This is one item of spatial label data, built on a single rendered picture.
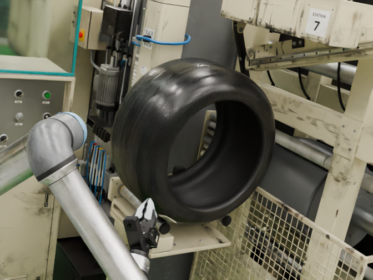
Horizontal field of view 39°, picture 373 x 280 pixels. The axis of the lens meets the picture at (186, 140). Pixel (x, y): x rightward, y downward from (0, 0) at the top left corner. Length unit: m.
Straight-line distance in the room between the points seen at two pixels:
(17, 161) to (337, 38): 1.04
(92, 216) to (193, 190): 0.87
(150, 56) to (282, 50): 0.52
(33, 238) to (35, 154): 1.24
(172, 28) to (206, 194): 0.68
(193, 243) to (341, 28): 0.95
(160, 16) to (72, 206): 0.94
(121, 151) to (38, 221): 0.83
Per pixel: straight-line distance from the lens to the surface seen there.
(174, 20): 2.10
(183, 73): 1.80
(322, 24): 1.77
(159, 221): 1.93
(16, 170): 1.58
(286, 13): 1.90
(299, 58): 2.01
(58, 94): 2.41
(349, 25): 1.80
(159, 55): 2.10
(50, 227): 2.60
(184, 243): 2.06
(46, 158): 1.37
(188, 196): 2.18
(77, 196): 1.39
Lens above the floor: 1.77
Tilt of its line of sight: 17 degrees down
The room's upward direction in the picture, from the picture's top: 10 degrees clockwise
